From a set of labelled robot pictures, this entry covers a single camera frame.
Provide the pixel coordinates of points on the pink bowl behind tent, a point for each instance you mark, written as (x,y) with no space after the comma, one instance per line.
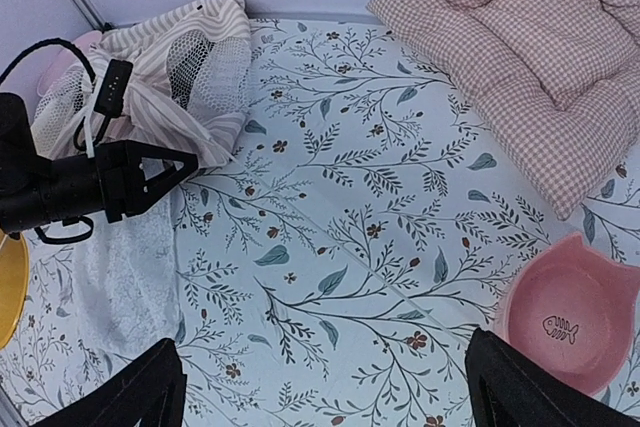
(66,59)

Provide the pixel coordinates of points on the pink cat-ear pet bowl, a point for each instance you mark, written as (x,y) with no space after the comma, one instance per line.
(571,310)

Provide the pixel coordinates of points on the striped pet tent fabric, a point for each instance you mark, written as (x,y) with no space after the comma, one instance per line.
(188,91)

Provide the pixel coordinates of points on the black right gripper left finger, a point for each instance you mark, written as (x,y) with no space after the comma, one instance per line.
(149,391)

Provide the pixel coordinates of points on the yellow double bowl holder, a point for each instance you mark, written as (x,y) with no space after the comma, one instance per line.
(14,271)

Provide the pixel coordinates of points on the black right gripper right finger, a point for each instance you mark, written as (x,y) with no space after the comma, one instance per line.
(508,389)

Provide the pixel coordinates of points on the pink gingham cushion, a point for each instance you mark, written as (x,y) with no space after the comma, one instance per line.
(557,81)

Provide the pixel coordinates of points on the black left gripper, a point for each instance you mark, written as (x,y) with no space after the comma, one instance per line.
(123,179)

